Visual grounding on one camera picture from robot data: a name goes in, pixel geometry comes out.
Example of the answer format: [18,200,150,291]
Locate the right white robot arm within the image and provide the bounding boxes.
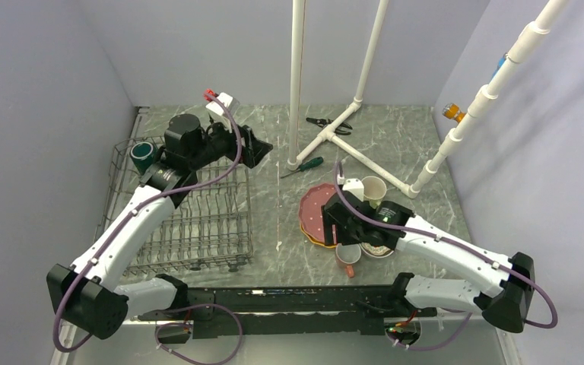
[321,192,535,333]

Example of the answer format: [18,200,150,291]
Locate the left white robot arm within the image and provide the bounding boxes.
[46,114,273,348]

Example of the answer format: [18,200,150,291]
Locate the white PVC diagonal pipe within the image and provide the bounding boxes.
[405,0,567,198]

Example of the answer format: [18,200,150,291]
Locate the black pliers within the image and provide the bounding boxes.
[306,117,353,135]

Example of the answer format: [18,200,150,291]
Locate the white PVC pipe frame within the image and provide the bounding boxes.
[287,0,410,194]

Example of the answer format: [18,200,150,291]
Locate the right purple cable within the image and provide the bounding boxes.
[333,160,559,353]

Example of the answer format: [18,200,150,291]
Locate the cream yellow-green cup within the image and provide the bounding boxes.
[361,176,387,208]

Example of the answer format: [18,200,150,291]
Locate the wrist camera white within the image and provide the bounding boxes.
[336,173,365,202]
[204,89,240,133]

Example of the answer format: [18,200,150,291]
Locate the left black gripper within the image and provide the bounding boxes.
[188,115,272,170]

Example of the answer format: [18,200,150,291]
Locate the patterned floral bowl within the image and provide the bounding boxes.
[359,243,393,259]

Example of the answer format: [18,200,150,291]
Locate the green handled screwdriver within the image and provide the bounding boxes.
[280,157,324,179]

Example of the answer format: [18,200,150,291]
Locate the pink mug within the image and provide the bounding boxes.
[335,244,362,278]

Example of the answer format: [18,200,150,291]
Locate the dark green mug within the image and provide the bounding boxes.
[129,141,162,176]

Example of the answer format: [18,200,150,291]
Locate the pink dotted plate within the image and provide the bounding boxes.
[298,183,335,245]

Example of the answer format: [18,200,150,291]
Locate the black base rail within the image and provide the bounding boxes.
[138,284,437,339]

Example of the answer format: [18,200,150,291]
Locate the yellow plate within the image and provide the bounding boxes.
[300,224,336,249]

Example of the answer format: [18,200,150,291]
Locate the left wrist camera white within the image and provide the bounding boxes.
[204,89,240,133]

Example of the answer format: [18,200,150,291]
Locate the purple cable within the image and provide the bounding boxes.
[333,160,559,353]
[52,89,245,365]

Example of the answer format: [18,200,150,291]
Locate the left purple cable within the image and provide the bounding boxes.
[52,89,245,365]

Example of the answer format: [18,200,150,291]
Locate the grey wire dish rack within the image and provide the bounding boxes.
[94,136,253,281]

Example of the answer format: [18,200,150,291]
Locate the orange yellow wall fitting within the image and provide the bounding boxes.
[442,103,466,123]

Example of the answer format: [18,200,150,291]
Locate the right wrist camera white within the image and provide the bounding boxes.
[336,173,365,202]

